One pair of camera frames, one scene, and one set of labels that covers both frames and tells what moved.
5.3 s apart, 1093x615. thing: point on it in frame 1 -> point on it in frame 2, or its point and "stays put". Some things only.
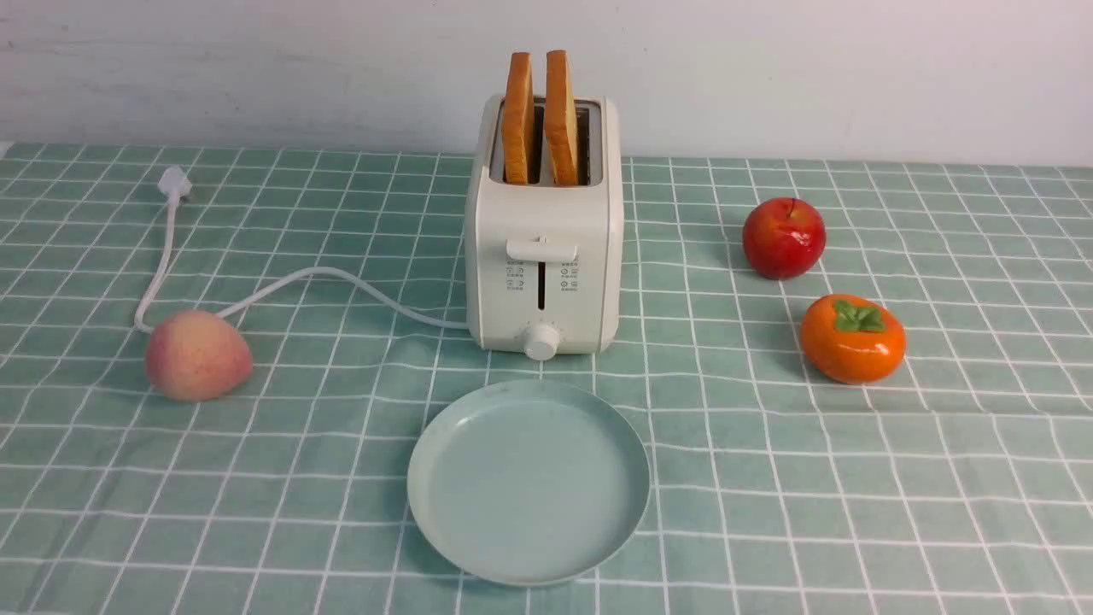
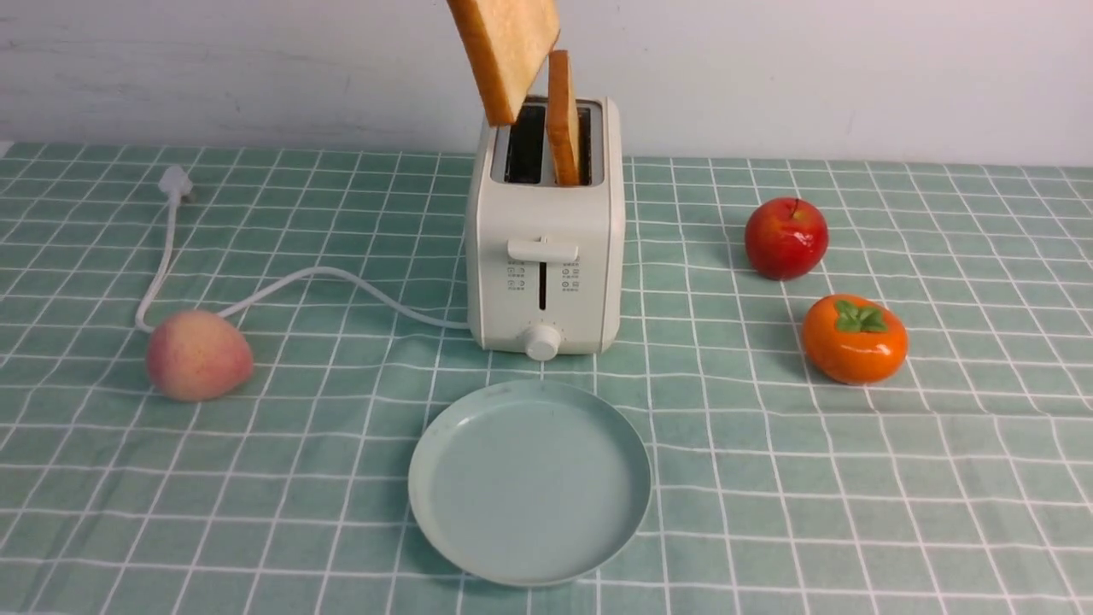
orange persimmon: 851,339 stays put
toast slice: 518,124 -> 505,43
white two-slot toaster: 544,225 stays put
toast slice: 560,120 stays put
